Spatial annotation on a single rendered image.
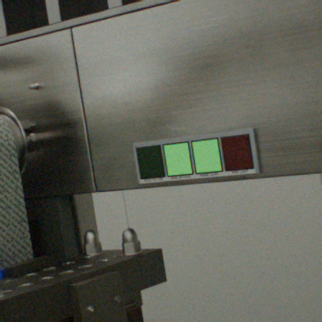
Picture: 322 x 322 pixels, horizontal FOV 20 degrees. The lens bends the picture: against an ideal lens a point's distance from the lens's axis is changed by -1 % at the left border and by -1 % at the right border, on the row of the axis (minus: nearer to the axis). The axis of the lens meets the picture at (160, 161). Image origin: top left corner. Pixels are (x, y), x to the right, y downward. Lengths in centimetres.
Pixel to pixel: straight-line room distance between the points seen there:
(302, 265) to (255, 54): 288
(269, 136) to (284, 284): 294
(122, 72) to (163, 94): 10
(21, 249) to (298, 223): 267
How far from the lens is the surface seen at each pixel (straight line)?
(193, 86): 151
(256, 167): 145
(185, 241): 463
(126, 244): 162
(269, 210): 430
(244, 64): 145
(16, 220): 167
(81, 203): 197
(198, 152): 151
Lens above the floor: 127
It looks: 3 degrees down
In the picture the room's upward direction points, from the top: 9 degrees counter-clockwise
